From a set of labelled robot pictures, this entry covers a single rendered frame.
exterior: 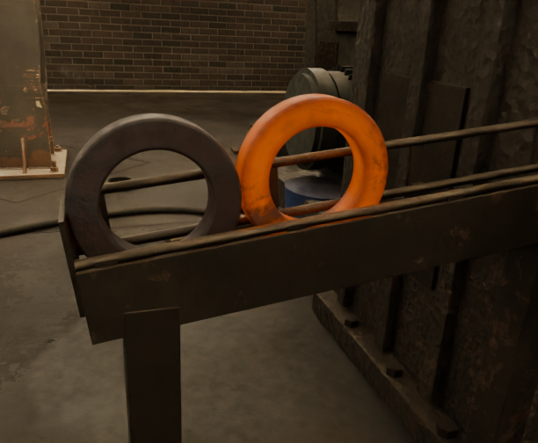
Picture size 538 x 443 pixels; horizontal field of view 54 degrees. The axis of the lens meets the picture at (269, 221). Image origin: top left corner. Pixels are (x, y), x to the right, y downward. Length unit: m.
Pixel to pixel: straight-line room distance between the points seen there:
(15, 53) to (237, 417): 2.31
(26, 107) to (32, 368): 1.88
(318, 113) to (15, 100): 2.61
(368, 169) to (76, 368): 1.00
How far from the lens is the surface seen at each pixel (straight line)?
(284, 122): 0.58
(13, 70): 3.08
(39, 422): 1.31
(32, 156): 3.15
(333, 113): 0.60
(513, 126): 0.83
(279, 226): 0.58
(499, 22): 0.99
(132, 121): 0.54
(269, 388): 1.33
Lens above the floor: 0.82
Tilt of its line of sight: 20 degrees down
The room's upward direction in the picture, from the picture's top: 3 degrees clockwise
